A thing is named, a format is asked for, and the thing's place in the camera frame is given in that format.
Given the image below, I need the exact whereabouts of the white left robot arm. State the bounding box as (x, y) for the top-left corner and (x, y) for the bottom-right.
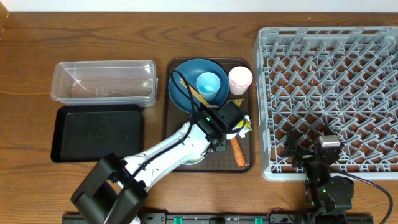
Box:
(71, 101), (245, 223)

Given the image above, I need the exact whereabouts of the brown serving tray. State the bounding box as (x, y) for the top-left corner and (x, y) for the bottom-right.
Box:
(162, 58), (255, 174)

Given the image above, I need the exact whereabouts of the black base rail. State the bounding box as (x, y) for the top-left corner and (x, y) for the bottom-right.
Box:
(62, 213), (374, 224)

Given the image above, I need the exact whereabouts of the light blue plastic cup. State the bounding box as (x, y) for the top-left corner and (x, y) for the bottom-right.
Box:
(196, 72), (221, 101)

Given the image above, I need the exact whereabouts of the yellow green snack wrapper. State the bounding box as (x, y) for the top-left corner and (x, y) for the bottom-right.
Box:
(228, 98), (252, 131)

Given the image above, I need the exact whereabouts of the pink plastic cup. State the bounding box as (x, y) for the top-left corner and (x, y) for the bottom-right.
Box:
(228, 66), (253, 96)

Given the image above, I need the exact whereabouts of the black tray bin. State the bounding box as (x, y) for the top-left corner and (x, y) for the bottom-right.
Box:
(50, 105), (141, 163)

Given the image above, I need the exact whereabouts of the white tissue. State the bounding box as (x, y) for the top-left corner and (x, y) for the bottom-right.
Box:
(226, 124), (249, 140)

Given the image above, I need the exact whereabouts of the light blue bowl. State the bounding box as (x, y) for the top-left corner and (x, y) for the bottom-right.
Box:
(183, 156), (205, 166)

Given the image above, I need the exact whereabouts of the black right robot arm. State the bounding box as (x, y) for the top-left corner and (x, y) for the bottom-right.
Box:
(284, 128), (354, 224)

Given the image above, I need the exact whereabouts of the orange carrot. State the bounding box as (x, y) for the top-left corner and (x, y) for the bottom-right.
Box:
(230, 137), (246, 167)

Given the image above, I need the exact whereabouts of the wooden chopstick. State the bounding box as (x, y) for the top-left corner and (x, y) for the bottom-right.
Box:
(180, 78), (218, 108)
(179, 80), (212, 108)

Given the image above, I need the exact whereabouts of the dark blue plate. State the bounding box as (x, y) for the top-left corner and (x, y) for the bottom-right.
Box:
(168, 59), (229, 113)

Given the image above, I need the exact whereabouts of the grey plastic dishwasher rack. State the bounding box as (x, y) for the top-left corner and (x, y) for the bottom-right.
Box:
(253, 27), (397, 181)

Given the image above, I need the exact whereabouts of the clear plastic bin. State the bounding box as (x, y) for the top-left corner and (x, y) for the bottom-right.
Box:
(51, 60), (158, 107)

